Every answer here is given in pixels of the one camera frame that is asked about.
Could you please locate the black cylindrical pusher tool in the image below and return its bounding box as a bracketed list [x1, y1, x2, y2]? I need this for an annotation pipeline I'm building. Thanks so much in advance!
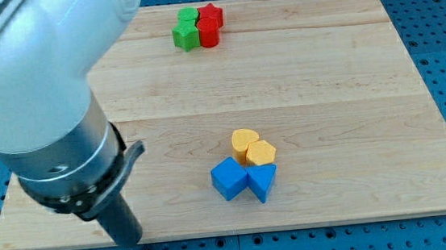
[28, 119, 154, 250]

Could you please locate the red star block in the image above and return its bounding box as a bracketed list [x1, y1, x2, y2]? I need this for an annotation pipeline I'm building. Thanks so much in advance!
[198, 3, 224, 28]

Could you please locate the red rounded block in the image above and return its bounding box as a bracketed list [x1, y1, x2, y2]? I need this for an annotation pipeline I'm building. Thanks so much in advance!
[197, 17, 219, 48]

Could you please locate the green round block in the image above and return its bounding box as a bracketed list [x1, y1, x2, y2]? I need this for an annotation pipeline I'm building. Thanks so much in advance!
[177, 6, 200, 24]

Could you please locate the yellow hexagon block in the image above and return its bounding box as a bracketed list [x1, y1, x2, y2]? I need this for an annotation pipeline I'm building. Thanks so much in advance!
[246, 140, 277, 166]

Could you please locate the wooden board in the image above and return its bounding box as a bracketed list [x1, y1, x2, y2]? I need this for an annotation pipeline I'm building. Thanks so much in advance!
[0, 0, 446, 250]

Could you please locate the yellow heart block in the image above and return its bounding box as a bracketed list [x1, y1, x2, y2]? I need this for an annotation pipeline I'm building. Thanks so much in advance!
[231, 128, 260, 165]

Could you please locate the blue cube block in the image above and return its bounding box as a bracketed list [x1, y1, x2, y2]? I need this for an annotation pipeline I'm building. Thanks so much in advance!
[210, 156, 248, 201]

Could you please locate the blue triangle block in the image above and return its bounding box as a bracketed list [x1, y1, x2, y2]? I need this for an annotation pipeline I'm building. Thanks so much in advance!
[245, 164, 277, 203]

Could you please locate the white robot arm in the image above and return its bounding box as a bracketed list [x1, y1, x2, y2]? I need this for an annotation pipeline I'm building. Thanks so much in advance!
[0, 0, 141, 205]

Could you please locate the green star block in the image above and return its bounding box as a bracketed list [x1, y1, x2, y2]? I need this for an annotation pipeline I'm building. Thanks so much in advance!
[172, 21, 201, 52]

